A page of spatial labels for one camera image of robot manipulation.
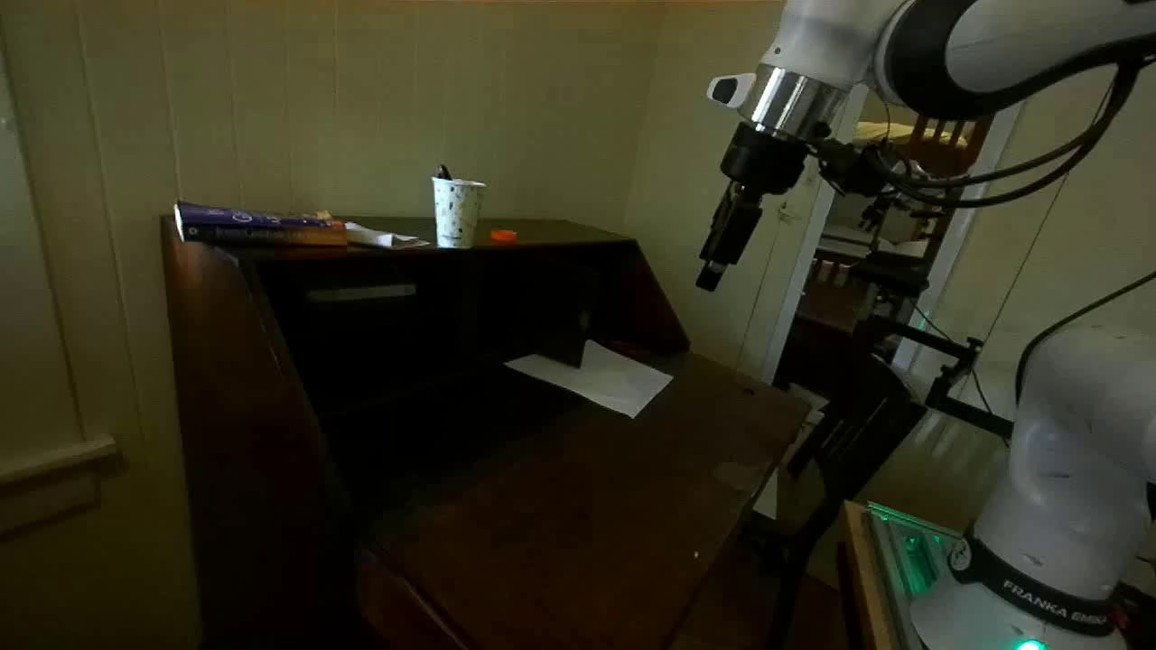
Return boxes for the dark wooden chair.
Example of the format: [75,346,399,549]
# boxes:
[746,354,926,650]

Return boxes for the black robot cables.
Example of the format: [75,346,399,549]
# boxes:
[818,58,1149,245]

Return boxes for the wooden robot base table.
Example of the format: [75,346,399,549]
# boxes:
[838,503,953,650]

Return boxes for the white paper cup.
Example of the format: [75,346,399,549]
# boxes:
[430,178,489,251]

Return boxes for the white paper sheet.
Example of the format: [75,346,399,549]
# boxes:
[511,341,671,420]

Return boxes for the orange ring object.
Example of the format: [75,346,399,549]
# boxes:
[489,227,516,245]

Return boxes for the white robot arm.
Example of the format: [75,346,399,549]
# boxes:
[697,0,1156,650]

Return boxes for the white paper on desk top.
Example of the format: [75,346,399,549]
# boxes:
[347,221,430,251]

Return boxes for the purple book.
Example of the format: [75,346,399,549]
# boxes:
[175,204,347,245]

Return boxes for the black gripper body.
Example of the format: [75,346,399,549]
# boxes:
[697,124,807,292]

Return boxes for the dark wooden secretary desk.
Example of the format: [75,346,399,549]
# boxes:
[158,221,807,650]

